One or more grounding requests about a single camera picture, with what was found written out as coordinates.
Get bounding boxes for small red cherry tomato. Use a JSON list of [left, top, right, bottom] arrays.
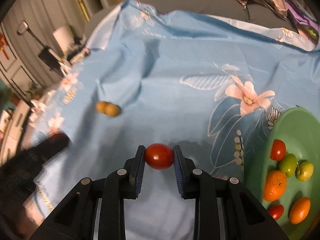
[[144, 144, 174, 170]]

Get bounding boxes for large red tomato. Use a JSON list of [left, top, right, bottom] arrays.
[[270, 139, 286, 161]]

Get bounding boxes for green lime fruit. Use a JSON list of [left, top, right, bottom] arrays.
[[278, 153, 298, 178]]

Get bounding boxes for yellow-green fruit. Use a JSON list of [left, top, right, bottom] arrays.
[[296, 161, 314, 181]]

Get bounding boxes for white tv cabinet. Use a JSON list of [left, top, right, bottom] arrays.
[[1, 100, 30, 165]]

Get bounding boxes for potted green plant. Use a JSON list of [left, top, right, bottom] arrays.
[[25, 81, 42, 100]]

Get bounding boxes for yellow-brown longan right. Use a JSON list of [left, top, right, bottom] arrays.
[[104, 103, 121, 117]]

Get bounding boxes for yellow-brown longan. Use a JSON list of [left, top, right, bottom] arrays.
[[95, 101, 108, 114], [104, 103, 121, 117]]

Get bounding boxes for orange mandarin left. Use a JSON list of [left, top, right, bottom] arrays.
[[263, 170, 287, 202]]

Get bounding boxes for orange mandarin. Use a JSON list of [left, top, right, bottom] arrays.
[[289, 197, 311, 225], [263, 170, 287, 202]]

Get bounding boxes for yellow-brown longan left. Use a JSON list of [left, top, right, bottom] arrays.
[[95, 101, 108, 114]]

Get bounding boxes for blue floral cloth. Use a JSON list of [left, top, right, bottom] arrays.
[[23, 0, 320, 240]]

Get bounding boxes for black stand with mirror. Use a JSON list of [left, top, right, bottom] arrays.
[[17, 21, 64, 77]]

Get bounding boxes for orange mandarin right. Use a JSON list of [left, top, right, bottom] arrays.
[[289, 197, 311, 225]]

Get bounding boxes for red chinese knot decoration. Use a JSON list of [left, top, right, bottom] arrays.
[[0, 33, 9, 60]]

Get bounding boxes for white table lamp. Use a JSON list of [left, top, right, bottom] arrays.
[[53, 25, 74, 54]]

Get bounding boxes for grey sofa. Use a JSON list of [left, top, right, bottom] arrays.
[[83, 0, 301, 40]]

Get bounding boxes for purple folded clothes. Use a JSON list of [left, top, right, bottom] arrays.
[[285, 0, 319, 45]]

